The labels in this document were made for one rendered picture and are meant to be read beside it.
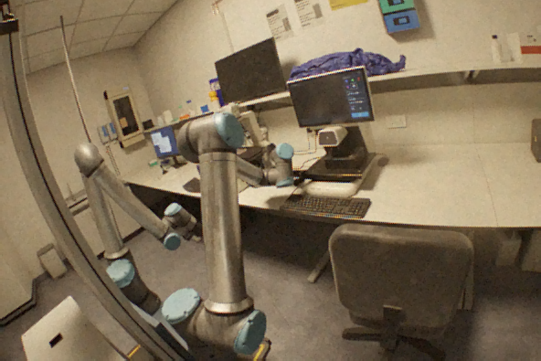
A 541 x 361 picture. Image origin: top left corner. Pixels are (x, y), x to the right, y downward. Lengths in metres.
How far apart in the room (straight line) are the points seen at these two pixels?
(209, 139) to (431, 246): 0.63
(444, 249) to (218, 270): 0.57
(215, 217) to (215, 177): 0.11
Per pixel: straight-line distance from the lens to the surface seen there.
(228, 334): 0.74
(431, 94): 1.68
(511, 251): 1.89
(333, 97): 1.26
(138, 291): 1.25
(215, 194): 0.67
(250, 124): 1.78
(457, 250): 0.61
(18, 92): 0.74
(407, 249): 0.62
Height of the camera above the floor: 1.36
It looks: 17 degrees down
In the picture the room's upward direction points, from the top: 16 degrees counter-clockwise
